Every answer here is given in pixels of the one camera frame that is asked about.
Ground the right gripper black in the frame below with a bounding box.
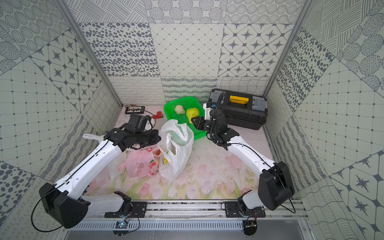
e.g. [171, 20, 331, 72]
[190, 116, 218, 136]

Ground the green pear top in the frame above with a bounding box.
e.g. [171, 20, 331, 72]
[186, 108, 200, 122]

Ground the pink plastic bag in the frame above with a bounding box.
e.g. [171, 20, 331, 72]
[118, 147, 161, 178]

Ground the lemon print plastic bag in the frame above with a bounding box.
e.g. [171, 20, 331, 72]
[81, 134, 129, 180]

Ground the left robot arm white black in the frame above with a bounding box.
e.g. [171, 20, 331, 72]
[39, 114, 161, 229]

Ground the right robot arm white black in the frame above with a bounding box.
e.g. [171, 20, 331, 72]
[191, 108, 295, 215]

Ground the green plastic basket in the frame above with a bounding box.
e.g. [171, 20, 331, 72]
[164, 97, 206, 140]

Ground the white pear top left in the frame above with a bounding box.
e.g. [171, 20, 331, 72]
[175, 105, 186, 115]

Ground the black screw bit case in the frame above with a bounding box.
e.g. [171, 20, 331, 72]
[125, 106, 145, 115]

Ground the red pipe wrench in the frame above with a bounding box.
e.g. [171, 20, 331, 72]
[152, 111, 164, 120]

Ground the black toolbox yellow handle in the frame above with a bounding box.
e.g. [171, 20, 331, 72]
[206, 89, 268, 130]

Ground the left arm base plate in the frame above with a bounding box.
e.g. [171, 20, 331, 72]
[104, 202, 148, 219]

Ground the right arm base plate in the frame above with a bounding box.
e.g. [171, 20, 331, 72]
[221, 201, 266, 218]

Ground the aluminium front rail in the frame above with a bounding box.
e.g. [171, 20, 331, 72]
[61, 199, 310, 221]

